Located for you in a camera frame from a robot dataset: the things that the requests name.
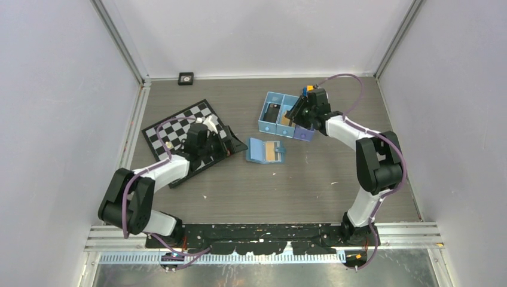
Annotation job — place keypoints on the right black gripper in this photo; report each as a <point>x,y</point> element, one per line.
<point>295,112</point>

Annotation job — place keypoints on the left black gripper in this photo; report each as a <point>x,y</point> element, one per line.
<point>233,145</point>

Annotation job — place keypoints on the light blue card holder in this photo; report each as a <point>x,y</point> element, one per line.
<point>256,151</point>

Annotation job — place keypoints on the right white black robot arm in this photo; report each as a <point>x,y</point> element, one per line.
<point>380,167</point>

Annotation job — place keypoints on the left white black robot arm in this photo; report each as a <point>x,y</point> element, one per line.
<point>127,203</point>

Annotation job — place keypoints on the black card in tray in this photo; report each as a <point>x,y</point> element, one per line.
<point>271,113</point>

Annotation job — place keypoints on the blue three-compartment organizer tray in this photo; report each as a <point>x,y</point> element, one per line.
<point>286,102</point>

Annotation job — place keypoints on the blue yellow toy block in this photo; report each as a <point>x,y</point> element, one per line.
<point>306,89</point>

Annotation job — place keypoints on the black white chessboard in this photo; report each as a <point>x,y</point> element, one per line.
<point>174,129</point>

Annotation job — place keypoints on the small black square device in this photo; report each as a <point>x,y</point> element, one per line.
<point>185,78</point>

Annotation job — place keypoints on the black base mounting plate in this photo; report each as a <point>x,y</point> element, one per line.
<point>265,239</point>

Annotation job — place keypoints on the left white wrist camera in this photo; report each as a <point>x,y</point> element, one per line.
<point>208,122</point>

